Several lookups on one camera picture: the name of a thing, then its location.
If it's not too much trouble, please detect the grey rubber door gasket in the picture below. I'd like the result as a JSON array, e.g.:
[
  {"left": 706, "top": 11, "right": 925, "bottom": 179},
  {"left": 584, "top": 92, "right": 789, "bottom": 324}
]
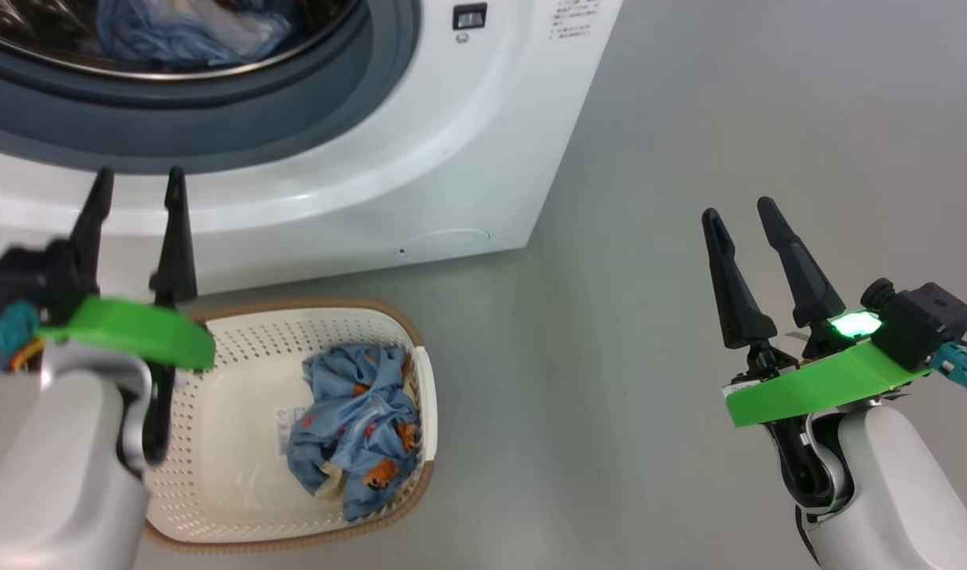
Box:
[{"left": 0, "top": 0, "right": 422, "bottom": 175}]

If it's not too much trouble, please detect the small printed text label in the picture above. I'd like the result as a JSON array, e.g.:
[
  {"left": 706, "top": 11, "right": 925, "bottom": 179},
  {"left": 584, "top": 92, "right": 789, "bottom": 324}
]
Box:
[{"left": 548, "top": 0, "right": 603, "bottom": 40}]

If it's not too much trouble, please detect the left teal connector black cable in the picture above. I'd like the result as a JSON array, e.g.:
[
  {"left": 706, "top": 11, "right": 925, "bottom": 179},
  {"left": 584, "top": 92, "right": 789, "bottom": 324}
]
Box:
[{"left": 0, "top": 301, "right": 44, "bottom": 374}]

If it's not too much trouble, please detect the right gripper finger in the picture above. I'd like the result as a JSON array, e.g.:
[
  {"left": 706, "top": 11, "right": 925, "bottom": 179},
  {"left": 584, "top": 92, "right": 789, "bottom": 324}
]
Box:
[
  {"left": 756, "top": 196, "right": 847, "bottom": 329},
  {"left": 701, "top": 208, "right": 779, "bottom": 351}
]

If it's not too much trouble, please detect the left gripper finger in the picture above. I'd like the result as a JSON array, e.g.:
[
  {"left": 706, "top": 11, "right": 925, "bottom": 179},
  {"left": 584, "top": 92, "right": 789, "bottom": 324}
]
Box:
[
  {"left": 149, "top": 166, "right": 199, "bottom": 308},
  {"left": 51, "top": 168, "right": 116, "bottom": 317}
]

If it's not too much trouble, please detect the round white filter cover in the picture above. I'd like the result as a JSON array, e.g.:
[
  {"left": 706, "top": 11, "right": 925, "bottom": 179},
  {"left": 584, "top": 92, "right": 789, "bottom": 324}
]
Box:
[{"left": 396, "top": 228, "right": 492, "bottom": 258}]

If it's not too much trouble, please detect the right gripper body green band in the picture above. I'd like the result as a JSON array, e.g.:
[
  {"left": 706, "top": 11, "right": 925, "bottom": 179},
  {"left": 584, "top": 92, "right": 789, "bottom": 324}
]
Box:
[{"left": 725, "top": 313, "right": 923, "bottom": 507}]

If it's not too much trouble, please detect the teal connector black cable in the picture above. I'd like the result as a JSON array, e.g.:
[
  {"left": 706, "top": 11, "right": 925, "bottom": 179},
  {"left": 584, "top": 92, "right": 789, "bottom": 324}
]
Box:
[
  {"left": 0, "top": 301, "right": 44, "bottom": 374},
  {"left": 927, "top": 340, "right": 967, "bottom": 409}
]

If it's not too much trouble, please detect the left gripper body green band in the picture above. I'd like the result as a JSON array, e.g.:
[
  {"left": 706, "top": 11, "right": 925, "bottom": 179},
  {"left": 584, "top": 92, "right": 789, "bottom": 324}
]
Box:
[{"left": 40, "top": 296, "right": 216, "bottom": 468}]

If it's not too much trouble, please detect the right teal connector black cable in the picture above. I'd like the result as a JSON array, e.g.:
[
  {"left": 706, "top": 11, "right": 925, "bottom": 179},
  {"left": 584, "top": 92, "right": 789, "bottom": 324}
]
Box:
[{"left": 927, "top": 340, "right": 967, "bottom": 409}]

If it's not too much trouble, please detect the blue garment orange print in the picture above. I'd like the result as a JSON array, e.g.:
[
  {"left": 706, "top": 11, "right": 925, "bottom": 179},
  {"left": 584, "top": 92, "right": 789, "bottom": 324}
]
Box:
[
  {"left": 95, "top": 0, "right": 294, "bottom": 68},
  {"left": 287, "top": 343, "right": 422, "bottom": 523}
]

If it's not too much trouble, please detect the white front-load washing machine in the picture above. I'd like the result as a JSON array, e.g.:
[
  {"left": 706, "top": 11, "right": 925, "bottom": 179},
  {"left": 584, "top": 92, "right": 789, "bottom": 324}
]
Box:
[{"left": 0, "top": 0, "right": 624, "bottom": 298}]

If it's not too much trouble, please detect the basket product label sticker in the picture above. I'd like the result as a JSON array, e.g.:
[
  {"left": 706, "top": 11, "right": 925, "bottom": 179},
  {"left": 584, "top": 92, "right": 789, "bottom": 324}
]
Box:
[{"left": 276, "top": 404, "right": 310, "bottom": 456}]

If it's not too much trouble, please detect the white laundry basket brown rim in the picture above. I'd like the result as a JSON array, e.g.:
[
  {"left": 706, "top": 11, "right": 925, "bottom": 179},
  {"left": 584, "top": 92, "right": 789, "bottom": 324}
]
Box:
[{"left": 139, "top": 299, "right": 438, "bottom": 553}]

